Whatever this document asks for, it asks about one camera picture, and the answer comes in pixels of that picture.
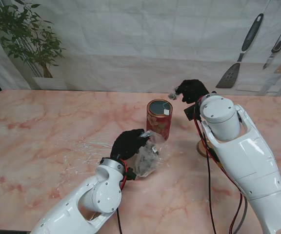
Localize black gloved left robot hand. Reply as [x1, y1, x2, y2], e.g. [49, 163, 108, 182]
[110, 129, 153, 161]

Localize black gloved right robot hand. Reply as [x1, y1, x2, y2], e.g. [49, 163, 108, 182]
[174, 79, 211, 104]

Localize pyramid tea bag with tag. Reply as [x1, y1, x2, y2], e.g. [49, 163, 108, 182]
[161, 91, 179, 116]

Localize clear plastic tea bag pouch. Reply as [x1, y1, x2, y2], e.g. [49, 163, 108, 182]
[134, 131, 168, 178]

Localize red floral tea tin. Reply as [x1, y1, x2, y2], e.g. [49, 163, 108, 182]
[146, 98, 174, 144]

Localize gold round tin lid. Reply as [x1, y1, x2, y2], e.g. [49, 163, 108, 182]
[196, 140, 212, 158]

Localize printed black slotted spatula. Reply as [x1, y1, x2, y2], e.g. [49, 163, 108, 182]
[215, 13, 264, 89]

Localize white printed backdrop cloth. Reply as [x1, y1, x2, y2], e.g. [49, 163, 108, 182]
[0, 0, 281, 97]

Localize printed green potted plant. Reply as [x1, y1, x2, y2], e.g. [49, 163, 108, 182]
[0, 0, 67, 90]

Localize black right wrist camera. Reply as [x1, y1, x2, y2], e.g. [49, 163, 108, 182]
[183, 103, 201, 121]

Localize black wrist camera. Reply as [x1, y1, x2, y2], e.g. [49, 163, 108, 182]
[127, 167, 138, 181]
[183, 103, 201, 121]

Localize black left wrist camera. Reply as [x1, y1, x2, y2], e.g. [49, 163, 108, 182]
[127, 167, 138, 181]

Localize red black left arm cables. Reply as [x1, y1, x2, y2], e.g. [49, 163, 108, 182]
[116, 159, 129, 234]

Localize red black arm cables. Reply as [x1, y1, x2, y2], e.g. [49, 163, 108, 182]
[193, 99, 250, 234]
[116, 159, 129, 234]

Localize red black right arm cables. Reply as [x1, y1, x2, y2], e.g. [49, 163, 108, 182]
[193, 99, 250, 234]

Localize printed black handled peeler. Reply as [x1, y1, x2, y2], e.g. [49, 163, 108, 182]
[262, 16, 281, 71]

